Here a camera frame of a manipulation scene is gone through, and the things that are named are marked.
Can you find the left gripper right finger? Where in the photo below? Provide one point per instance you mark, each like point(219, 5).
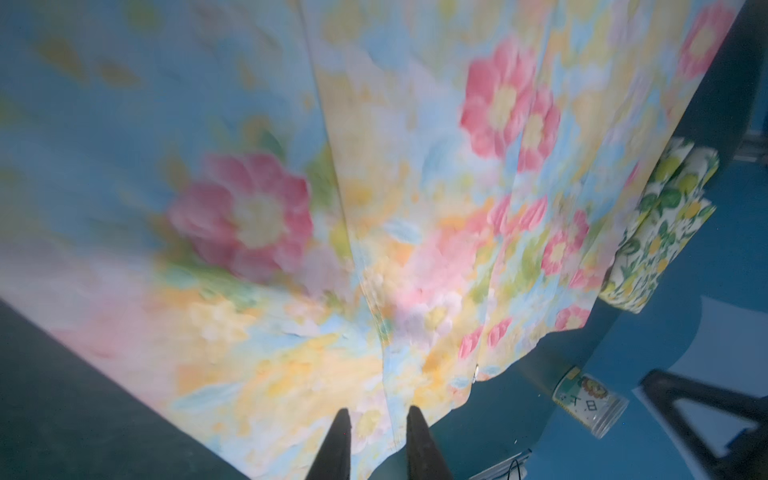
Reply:
point(424, 458)

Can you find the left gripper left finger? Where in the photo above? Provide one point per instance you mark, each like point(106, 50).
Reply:
point(333, 459)

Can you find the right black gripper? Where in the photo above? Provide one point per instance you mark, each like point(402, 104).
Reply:
point(720, 433)

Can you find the lemon print skirt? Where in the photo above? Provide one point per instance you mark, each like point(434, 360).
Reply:
point(671, 210)

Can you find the pink floral skirt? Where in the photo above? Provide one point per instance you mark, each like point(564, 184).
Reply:
point(253, 214)

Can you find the round green white tin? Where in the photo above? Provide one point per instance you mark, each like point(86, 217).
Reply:
point(589, 401)

